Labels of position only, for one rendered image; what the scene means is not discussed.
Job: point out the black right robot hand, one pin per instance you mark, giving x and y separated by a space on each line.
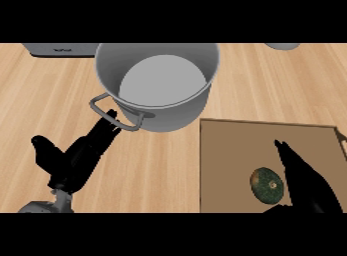
306 181

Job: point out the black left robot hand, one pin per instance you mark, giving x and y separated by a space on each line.
77 160

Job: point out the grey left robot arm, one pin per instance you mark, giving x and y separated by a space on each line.
50 204

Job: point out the dark green round squash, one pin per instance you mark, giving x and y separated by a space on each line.
266 185

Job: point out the brown wooden tray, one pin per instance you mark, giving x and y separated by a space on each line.
239 156

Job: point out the large grey metal pot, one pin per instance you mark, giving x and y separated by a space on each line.
155 85

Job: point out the grey flat appliance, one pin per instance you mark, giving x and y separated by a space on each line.
62 50

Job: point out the pale grey round object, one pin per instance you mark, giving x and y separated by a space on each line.
282 46

